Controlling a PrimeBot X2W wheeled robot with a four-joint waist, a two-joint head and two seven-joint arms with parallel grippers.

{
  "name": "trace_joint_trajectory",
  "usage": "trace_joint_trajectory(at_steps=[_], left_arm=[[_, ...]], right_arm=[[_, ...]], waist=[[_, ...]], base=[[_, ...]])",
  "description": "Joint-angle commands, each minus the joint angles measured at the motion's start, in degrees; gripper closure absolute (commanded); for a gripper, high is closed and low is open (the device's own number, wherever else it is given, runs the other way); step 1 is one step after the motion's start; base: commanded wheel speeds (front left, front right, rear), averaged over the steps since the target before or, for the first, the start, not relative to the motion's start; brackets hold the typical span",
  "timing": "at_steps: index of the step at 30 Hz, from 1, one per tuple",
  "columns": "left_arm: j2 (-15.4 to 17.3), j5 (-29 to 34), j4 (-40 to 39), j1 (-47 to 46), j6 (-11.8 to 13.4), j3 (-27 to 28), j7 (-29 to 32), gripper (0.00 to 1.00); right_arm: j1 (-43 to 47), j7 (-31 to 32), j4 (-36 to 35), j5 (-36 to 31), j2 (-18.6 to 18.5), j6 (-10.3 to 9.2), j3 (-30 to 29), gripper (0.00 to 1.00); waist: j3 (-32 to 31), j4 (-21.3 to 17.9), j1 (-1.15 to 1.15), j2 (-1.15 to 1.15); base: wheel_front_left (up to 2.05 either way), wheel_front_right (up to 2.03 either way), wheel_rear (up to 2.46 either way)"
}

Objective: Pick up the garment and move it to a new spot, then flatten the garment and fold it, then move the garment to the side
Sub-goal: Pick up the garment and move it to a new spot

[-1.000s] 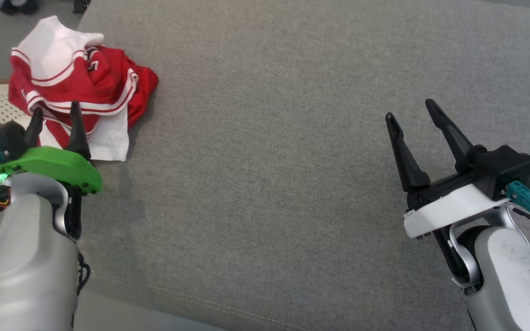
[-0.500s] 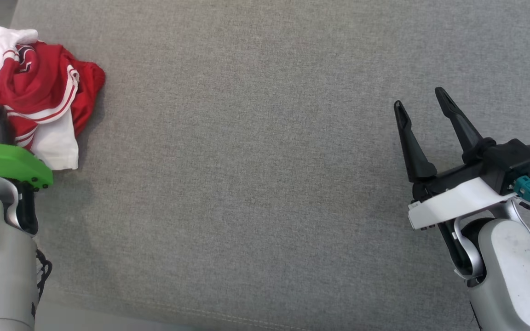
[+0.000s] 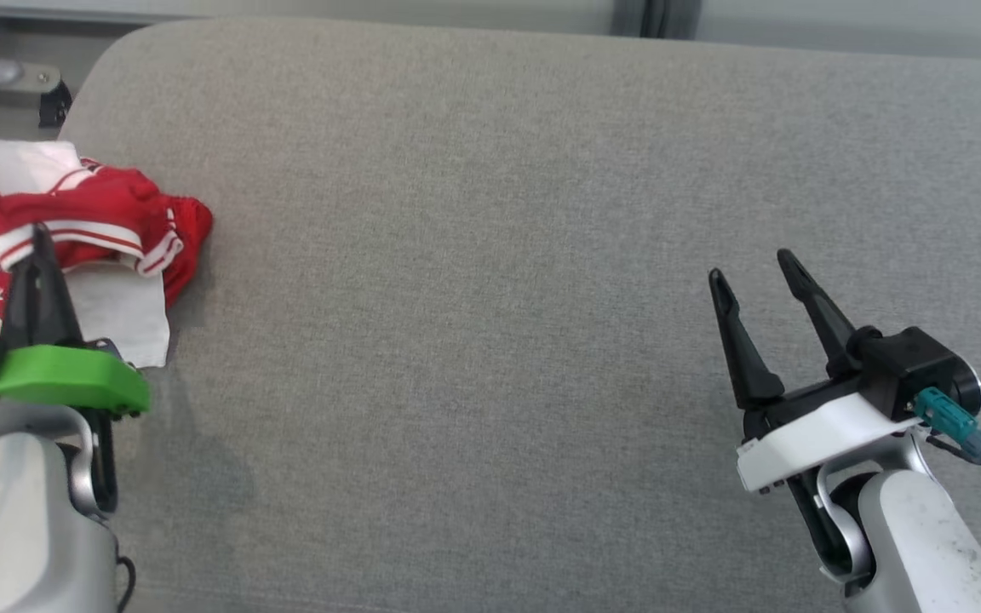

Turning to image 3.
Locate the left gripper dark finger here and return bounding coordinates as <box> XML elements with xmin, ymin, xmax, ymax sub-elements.
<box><xmin>1</xmin><ymin>230</ymin><xmax>39</xmax><ymax>349</ymax></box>
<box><xmin>32</xmin><ymin>222</ymin><xmax>85</xmax><ymax>347</ymax></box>

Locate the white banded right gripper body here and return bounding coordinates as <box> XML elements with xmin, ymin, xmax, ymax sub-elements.
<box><xmin>735</xmin><ymin>375</ymin><xmax>926</xmax><ymax>581</ymax></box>

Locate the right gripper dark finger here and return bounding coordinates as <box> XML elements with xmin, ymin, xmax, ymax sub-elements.
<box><xmin>708</xmin><ymin>267</ymin><xmax>787</xmax><ymax>412</ymax></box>
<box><xmin>776</xmin><ymin>248</ymin><xmax>863</xmax><ymax>381</ymax></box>

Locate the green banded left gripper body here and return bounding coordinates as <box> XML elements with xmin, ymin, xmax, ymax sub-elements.
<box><xmin>0</xmin><ymin>339</ymin><xmax>152</xmax><ymax>513</ymax></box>

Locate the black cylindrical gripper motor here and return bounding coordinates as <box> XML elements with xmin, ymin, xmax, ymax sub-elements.
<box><xmin>955</xmin><ymin>363</ymin><xmax>981</xmax><ymax>419</ymax></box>

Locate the teal cable connector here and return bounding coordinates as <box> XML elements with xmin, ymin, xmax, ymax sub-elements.
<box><xmin>915</xmin><ymin>387</ymin><xmax>981</xmax><ymax>466</ymax></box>

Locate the grey metal frame bracket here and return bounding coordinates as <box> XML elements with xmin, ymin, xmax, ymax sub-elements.
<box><xmin>0</xmin><ymin>0</ymin><xmax>76</xmax><ymax>130</ymax></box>

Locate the grey vertical post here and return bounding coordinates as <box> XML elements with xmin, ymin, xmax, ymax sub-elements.
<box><xmin>610</xmin><ymin>0</ymin><xmax>704</xmax><ymax>40</ymax></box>

